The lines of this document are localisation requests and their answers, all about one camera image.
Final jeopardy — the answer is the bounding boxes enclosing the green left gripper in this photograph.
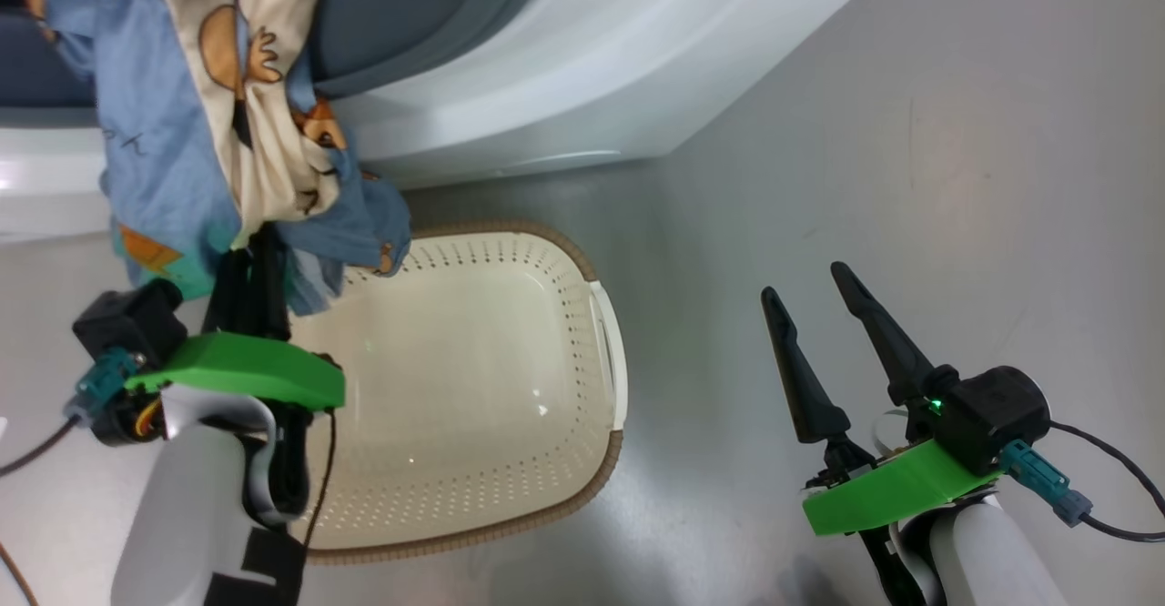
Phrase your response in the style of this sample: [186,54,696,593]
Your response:
[123,224,348,411]

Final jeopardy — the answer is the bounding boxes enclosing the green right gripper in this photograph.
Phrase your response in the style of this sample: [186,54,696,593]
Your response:
[760,261,1003,537]

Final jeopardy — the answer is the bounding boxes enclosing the blue cream orange garment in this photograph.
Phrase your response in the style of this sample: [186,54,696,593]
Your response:
[23,0,412,318]

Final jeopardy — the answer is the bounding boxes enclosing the cream perforated laundry basket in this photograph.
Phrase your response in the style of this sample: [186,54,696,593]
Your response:
[284,220,629,564]

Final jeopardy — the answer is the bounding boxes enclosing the grey rubber door gasket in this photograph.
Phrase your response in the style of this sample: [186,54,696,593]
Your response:
[0,0,562,108]

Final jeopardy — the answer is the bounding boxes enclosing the white washing machine body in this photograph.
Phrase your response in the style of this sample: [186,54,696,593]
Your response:
[0,0,907,245]

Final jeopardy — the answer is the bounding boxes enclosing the teal left cable connector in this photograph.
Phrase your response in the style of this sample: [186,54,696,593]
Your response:
[64,348,139,427]

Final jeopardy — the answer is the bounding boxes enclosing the teal cable connector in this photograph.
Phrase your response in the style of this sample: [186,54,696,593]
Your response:
[998,439,1094,528]
[64,348,139,427]

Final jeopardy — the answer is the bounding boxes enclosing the teal right cable connector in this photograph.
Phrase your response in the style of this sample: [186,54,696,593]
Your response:
[998,439,1094,528]

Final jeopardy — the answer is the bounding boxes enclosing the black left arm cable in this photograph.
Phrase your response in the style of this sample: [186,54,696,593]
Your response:
[0,415,85,606]

